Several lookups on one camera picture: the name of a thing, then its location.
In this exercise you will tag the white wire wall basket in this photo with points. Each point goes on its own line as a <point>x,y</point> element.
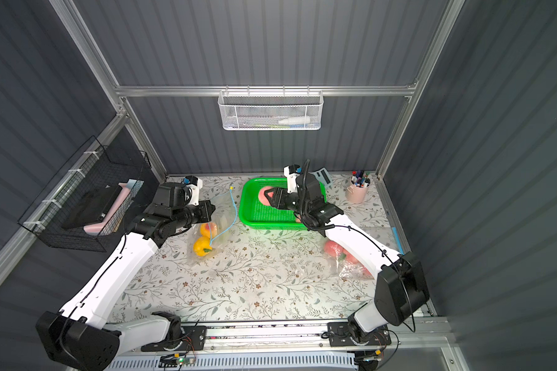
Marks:
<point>262,112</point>

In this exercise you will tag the green plastic basket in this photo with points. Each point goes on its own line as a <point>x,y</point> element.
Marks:
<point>259,212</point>

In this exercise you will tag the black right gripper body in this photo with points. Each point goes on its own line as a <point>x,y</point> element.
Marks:
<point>283,199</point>

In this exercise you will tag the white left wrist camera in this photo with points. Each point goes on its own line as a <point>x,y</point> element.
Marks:
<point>192,189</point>

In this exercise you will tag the clear zip-top bag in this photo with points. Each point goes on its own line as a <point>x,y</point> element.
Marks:
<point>225,216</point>
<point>369,252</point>

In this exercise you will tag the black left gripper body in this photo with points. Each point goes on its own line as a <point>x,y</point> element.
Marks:
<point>206,211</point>

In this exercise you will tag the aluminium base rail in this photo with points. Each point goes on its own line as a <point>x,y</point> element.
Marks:
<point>288,335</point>

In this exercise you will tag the black flat case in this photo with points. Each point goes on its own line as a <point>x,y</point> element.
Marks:
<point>92,208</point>

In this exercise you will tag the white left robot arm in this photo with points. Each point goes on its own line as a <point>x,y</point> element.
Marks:
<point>79,335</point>

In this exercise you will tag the yellow peach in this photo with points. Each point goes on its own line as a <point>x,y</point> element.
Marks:
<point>202,247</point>
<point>209,230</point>

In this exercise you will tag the light blue calculator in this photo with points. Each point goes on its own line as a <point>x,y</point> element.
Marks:
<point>324,177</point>

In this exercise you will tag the black wire side basket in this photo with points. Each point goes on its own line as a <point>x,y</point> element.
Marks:
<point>106,165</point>

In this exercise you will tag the pink handle tool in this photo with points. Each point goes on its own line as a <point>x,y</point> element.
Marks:
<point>105,228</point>

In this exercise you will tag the white tube in basket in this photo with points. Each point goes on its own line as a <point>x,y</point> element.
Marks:
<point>295,121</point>

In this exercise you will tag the pink metal pen bucket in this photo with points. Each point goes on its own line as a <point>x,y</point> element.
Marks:
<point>356,194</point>

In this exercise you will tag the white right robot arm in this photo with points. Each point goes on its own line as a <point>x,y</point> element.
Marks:
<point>400,284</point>

